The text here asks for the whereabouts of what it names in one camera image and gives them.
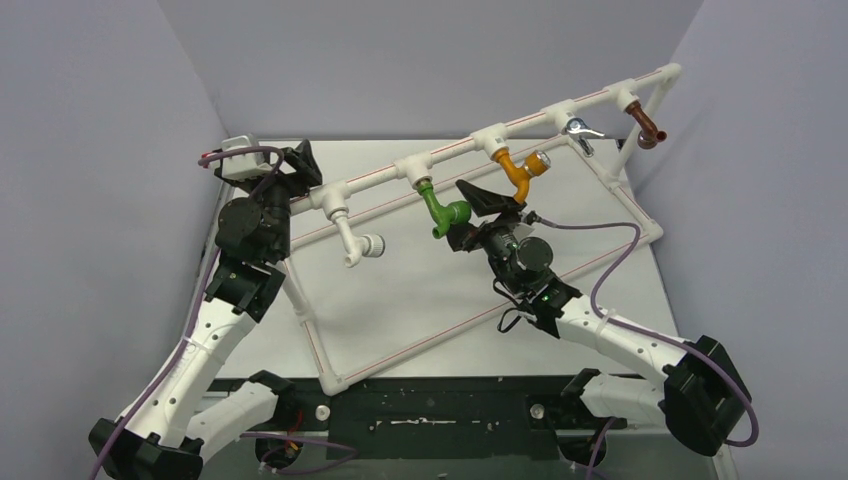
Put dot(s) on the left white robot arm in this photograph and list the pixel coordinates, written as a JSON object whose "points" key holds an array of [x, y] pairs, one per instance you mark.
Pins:
{"points": [[149, 440]]}

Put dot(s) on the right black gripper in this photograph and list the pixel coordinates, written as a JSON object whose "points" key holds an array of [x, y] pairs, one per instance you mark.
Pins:
{"points": [[480, 225]]}

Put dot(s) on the brown plastic faucet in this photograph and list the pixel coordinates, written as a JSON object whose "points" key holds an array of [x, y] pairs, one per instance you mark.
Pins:
{"points": [[650, 135]]}

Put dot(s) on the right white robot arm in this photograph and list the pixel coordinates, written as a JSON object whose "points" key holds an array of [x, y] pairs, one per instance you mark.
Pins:
{"points": [[691, 387]]}

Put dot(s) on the white plastic faucet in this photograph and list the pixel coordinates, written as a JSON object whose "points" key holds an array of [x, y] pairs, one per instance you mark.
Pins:
{"points": [[356, 247]]}

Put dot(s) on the green plastic faucet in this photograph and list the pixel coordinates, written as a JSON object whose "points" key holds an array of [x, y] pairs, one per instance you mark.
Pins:
{"points": [[443, 216]]}

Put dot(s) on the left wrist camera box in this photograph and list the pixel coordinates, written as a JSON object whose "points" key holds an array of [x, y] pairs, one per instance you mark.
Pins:
{"points": [[243, 166]]}

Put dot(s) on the orange plastic faucet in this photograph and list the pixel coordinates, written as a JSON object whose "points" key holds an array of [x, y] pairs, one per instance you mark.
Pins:
{"points": [[534, 165]]}

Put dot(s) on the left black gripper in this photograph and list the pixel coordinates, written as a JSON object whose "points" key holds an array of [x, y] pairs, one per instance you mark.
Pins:
{"points": [[301, 163]]}

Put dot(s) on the chrome metal faucet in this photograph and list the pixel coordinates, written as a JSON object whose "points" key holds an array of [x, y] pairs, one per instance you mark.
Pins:
{"points": [[579, 132]]}

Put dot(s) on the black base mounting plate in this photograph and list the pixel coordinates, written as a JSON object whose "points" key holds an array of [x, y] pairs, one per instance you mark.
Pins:
{"points": [[395, 421]]}

